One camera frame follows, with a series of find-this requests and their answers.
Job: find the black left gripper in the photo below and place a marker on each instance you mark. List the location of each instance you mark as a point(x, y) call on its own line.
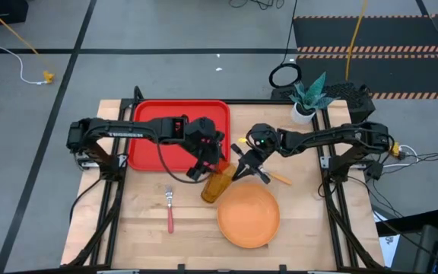
point(205, 135)

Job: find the white plant pot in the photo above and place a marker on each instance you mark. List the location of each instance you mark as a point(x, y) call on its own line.
point(302, 115)

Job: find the black perforated computer case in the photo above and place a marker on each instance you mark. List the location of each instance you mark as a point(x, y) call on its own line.
point(352, 99)

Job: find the red plastic tray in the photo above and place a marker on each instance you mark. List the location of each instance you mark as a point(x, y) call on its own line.
point(154, 122)

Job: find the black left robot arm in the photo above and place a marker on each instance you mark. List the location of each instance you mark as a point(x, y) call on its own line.
point(127, 131)

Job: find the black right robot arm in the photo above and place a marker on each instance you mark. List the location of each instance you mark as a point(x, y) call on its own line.
point(340, 137)

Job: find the black side desk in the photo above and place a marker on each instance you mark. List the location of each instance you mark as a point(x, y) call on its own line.
point(413, 236)

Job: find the orange plastic plate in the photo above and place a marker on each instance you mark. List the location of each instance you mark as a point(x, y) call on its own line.
point(248, 215)

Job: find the green potted plant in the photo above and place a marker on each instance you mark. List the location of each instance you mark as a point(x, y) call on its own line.
point(312, 95)

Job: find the amber translucent plastic cup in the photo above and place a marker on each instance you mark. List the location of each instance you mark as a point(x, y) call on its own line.
point(216, 188)

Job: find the yellow connector plug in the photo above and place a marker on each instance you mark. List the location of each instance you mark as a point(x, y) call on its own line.
point(394, 149)

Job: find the black aluminium table frame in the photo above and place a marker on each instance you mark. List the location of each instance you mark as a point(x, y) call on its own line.
point(333, 205)

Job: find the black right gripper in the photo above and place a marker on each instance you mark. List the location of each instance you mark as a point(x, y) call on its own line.
point(262, 142)

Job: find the white paper sheet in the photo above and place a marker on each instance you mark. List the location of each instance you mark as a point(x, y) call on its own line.
point(388, 243)

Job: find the black hazard-striped floor mat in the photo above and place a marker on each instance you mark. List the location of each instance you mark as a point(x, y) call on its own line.
point(378, 34)

